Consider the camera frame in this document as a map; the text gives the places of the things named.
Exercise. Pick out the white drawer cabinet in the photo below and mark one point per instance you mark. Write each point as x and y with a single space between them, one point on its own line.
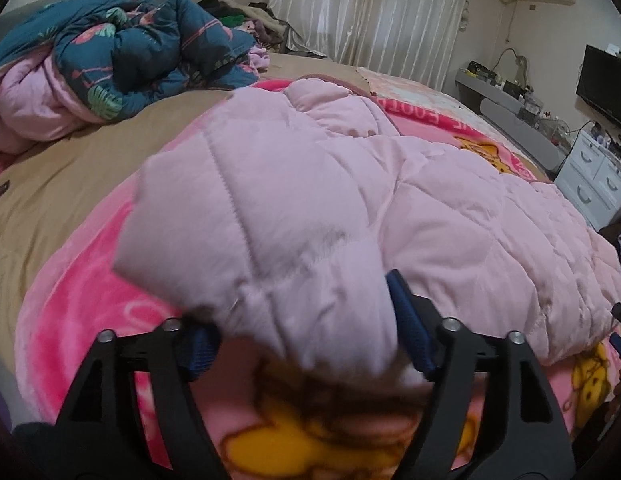
590 179

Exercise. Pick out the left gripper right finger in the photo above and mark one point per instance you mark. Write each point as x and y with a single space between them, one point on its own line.
522 433

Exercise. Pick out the peach white small blanket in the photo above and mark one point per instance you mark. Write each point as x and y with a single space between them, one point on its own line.
433 106

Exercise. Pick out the navy flamingo comforter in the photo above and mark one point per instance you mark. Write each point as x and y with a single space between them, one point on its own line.
92 62

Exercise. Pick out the pink quilted jacket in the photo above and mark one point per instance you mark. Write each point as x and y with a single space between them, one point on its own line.
280 217

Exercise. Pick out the black flat television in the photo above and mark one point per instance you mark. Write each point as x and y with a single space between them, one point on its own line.
599 83

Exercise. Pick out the clutter on grey shelf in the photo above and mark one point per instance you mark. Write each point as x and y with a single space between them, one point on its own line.
531 109

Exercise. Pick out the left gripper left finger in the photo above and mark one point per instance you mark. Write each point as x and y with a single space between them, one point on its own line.
99 429

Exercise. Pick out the white striped curtain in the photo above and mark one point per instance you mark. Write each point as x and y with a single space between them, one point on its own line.
412 39

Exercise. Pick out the pile of folded clothes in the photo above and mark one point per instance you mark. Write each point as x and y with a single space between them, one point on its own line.
258 20

